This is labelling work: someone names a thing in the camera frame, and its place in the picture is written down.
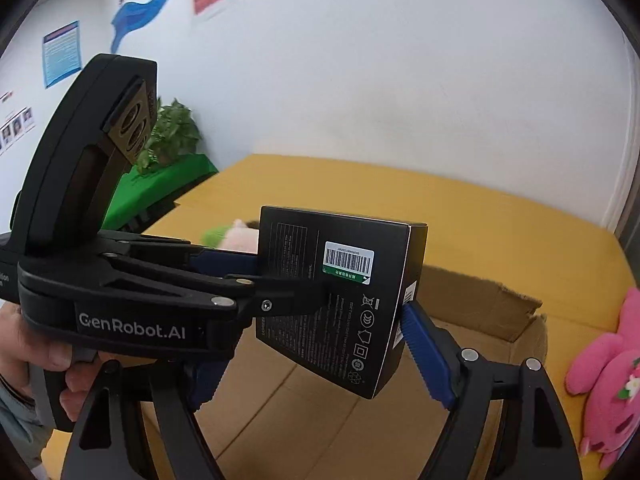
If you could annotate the green and pink plush toy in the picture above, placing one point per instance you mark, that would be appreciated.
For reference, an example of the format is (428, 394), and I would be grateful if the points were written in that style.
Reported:
(235, 235)

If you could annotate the blue wall poster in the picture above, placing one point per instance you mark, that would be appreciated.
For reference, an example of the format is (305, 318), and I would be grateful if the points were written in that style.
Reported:
(61, 52)

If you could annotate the green cloth covered table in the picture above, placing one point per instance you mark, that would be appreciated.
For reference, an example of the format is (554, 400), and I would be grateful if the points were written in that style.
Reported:
(160, 182)

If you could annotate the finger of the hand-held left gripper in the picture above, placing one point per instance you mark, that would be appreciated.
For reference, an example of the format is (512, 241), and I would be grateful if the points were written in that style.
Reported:
(280, 297)
(225, 262)

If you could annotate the person's left hand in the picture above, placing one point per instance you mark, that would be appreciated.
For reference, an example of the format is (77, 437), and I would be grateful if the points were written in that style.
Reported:
(20, 340)

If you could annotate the wall photo board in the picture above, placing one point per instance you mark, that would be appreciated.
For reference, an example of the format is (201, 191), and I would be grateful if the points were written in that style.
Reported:
(17, 127)

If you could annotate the blue wave wall decal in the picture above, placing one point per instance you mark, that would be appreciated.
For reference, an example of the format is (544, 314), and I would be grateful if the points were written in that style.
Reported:
(145, 7)

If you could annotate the black product box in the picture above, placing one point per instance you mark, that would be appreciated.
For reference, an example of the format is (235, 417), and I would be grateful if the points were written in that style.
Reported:
(345, 280)

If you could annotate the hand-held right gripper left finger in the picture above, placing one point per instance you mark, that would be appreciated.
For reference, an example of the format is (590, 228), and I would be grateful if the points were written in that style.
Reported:
(205, 382)

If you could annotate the brown cardboard box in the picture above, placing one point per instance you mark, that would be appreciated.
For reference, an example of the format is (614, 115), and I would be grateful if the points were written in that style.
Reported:
(310, 410)

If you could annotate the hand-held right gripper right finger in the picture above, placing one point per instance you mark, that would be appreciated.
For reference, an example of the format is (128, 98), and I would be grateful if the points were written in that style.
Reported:
(427, 360)

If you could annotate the green potted plant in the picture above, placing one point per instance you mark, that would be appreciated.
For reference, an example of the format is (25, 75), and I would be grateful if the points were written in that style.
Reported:
(172, 132)

